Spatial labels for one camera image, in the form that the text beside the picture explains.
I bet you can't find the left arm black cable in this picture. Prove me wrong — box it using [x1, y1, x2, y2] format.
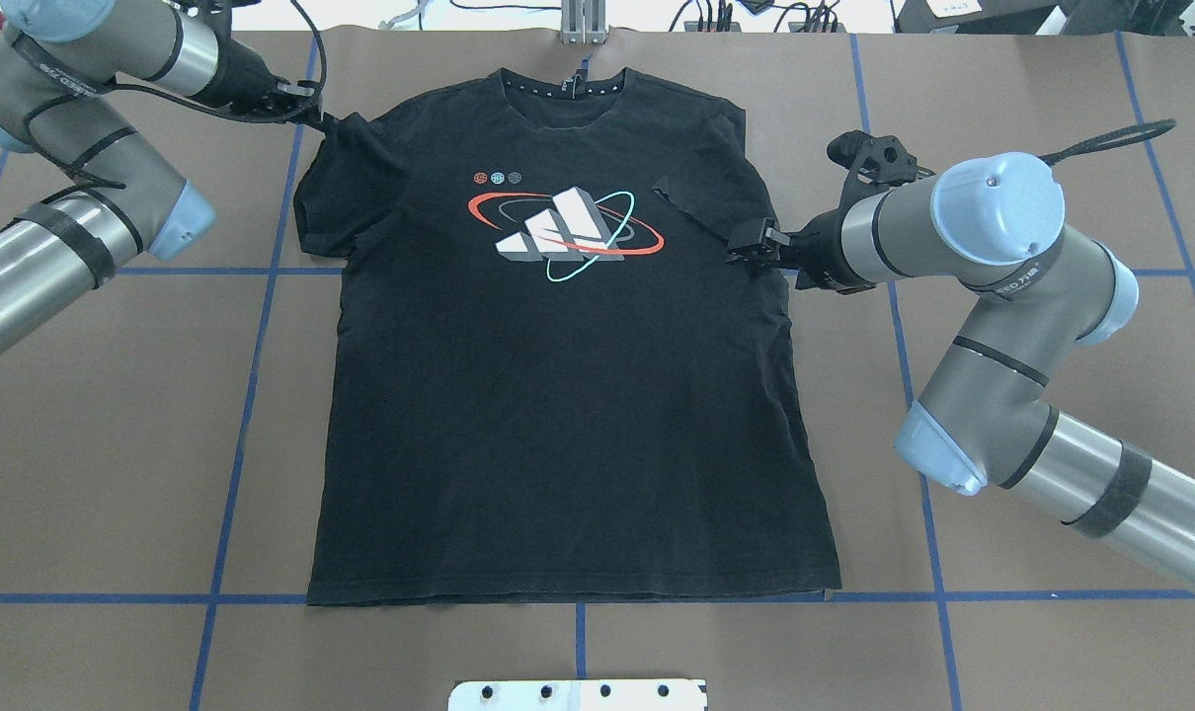
[25, 0, 327, 124]

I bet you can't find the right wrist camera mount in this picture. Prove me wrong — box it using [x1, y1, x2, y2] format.
[825, 130, 933, 188]

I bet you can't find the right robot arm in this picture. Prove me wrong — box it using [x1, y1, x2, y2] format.
[728, 143, 1195, 592]

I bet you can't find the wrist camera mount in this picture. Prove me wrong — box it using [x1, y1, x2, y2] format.
[168, 0, 241, 24]
[825, 130, 933, 188]

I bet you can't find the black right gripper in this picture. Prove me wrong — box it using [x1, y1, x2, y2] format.
[727, 208, 876, 295]

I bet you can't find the aluminium frame post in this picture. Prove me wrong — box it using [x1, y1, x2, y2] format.
[560, 0, 609, 45]

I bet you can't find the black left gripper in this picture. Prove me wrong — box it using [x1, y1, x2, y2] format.
[206, 39, 345, 134]

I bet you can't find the black graphic t-shirt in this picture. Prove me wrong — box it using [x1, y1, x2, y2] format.
[294, 69, 841, 606]

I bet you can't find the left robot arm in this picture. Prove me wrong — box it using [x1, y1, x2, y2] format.
[0, 1, 327, 355]

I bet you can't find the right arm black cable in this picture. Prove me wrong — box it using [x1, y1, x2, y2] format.
[1037, 118, 1178, 167]

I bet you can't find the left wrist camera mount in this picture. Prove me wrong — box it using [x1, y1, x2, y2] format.
[168, 0, 241, 24]

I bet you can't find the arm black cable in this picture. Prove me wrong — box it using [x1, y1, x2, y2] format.
[1037, 118, 1178, 167]
[25, 0, 327, 124]

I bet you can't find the white mounting plate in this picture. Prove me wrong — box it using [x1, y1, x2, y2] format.
[447, 678, 710, 710]

